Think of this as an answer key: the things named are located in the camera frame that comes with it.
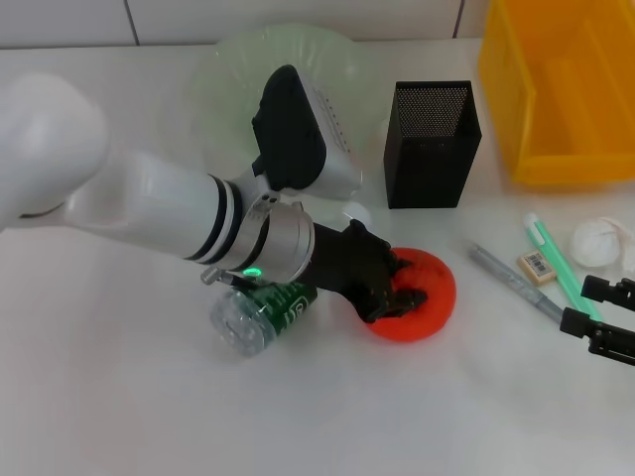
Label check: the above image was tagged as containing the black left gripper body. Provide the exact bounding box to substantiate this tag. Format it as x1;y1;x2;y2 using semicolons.
310;217;399;319

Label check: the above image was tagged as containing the red-orange toy orange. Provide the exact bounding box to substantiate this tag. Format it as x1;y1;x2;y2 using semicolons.
364;246;457;344

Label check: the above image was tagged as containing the white paper ball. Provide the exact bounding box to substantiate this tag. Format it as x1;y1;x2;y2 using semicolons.
569;215;629;270

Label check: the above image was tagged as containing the mint green pen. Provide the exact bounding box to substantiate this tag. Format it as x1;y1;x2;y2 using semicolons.
524;213;602;321

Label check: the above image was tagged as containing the beige eraser with barcode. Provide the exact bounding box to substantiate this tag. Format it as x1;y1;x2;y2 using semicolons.
515;251;554;286

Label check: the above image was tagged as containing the grey pen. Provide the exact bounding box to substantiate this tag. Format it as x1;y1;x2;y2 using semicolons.
467;241;566;323

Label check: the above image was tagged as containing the clear green-label water bottle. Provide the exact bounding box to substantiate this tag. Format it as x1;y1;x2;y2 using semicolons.
207;201;372;358

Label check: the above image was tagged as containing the black mesh pen holder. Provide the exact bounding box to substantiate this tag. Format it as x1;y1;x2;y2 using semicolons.
383;79;484;210

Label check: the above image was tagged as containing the pale green glass fruit bowl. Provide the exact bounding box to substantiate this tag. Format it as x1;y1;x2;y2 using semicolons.
190;22;381;200

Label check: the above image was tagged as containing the yellow plastic bin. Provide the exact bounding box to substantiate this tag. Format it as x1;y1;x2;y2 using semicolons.
477;0;635;186

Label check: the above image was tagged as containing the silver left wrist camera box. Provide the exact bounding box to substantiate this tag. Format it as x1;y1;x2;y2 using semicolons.
250;63;363;202

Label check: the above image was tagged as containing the left gripper cable with plug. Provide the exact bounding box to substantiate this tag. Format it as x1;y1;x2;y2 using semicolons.
199;266;265;293

